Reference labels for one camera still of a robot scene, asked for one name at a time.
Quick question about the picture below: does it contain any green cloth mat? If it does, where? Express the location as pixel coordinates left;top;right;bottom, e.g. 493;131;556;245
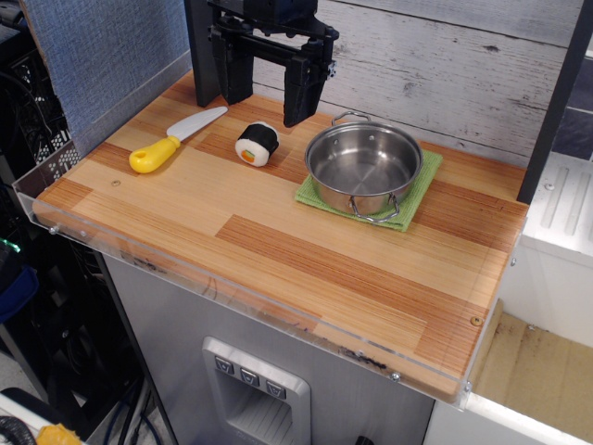
295;150;443;232

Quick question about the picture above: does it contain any dark grey vertical post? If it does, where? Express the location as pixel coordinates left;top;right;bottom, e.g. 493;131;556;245
183;1;223;107

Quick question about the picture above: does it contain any stainless steel pot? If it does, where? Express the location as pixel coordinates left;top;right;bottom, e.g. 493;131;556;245
305;110;423;224

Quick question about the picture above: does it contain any silver toy fridge cabinet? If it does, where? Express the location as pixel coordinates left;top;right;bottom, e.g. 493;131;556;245
105;257;434;444

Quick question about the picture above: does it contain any clear acrylic table guard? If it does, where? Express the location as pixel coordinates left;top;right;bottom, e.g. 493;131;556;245
15;75;527;404

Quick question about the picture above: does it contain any dark right vertical post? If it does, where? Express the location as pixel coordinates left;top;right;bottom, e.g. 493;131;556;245
516;0;592;204

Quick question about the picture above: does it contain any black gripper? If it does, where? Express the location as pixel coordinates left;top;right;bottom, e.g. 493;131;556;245
208;1;339;127

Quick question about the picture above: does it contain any blue fabric panel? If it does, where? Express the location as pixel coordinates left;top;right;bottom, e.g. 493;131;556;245
20;0;192;156

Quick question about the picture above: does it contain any plush sushi roll toy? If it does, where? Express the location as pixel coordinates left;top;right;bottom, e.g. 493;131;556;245
234;121;280;167

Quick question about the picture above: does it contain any yellow handled toy knife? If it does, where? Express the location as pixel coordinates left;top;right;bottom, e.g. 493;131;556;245
129;107;228;173

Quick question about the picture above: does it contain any black plastic crate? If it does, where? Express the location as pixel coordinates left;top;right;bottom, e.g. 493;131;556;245
1;49;80;181

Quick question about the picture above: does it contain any ice dispenser panel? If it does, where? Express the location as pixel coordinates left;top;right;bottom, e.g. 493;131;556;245
202;337;312;444

